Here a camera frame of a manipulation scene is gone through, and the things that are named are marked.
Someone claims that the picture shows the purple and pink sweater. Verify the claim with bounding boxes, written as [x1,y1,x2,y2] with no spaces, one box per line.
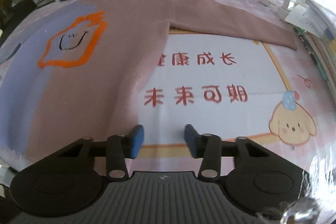
[1,0,297,171]

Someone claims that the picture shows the pink checkered cartoon table mat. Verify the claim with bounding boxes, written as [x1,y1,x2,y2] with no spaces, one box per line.
[0,0,336,180]

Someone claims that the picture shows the white charger plug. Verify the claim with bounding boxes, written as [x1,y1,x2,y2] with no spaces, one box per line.
[276,0,296,20]

